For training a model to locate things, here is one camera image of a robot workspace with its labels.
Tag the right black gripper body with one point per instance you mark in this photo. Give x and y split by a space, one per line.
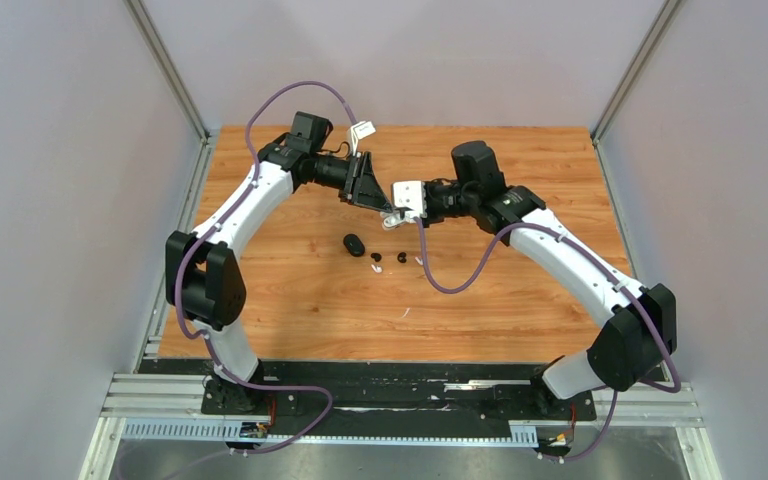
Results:
445 201

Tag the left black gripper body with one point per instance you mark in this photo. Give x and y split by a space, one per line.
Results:
357 173

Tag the white earbud charging case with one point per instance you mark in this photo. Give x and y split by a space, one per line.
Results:
393 220

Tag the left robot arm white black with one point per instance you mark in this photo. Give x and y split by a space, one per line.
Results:
203 279

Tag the black earbud charging case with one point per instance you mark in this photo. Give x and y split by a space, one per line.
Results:
354 245

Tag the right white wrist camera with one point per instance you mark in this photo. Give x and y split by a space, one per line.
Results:
409 197

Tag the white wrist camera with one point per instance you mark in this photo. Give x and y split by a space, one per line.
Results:
358 132
409 197

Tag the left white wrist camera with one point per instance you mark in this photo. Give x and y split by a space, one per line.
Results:
358 132

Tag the aluminium frame rail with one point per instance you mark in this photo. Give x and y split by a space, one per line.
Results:
165 407

